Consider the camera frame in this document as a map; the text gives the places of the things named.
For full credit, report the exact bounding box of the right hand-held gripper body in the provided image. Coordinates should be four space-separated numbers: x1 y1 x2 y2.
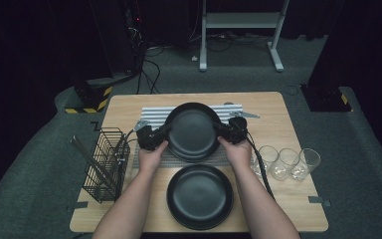
219 111 261 144

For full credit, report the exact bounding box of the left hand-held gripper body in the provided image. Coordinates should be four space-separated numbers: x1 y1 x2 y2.
133 119 167 151

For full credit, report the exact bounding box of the black plate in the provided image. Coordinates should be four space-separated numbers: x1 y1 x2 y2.
166 163 235 231
166 185 235 231
163 102 223 163

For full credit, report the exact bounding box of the clear drinking glass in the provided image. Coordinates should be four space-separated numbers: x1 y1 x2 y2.
291 147 322 182
253 144 281 177
272 147 301 181

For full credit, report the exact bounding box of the black wire cutlery basket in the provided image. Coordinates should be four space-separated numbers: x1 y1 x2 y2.
82 127 132 204

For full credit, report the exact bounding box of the person's left hand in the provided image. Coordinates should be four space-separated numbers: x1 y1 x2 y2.
137 140 169 175

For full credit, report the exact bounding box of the person's right hand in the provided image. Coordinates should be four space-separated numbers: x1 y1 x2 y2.
217 135 254 173

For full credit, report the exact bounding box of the striped woven placemat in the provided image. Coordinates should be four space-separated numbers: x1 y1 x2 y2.
132 104 255 168

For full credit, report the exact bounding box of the metal chopstick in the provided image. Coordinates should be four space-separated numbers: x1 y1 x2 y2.
69 137 113 192
73 134 115 188

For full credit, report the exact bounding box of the black base with hazard stripes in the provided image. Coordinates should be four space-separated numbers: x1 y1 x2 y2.
64 78 113 115
299 84 353 114

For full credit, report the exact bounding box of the dark equipment rack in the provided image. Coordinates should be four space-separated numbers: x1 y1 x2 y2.
122 0 148 76

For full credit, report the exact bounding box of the white metal stand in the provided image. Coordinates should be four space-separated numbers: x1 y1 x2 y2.
198 0 291 73

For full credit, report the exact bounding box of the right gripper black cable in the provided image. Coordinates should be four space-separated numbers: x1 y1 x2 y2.
245 130 277 202

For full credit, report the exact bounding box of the black floor cable loop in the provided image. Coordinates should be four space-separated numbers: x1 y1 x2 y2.
135 58 162 96

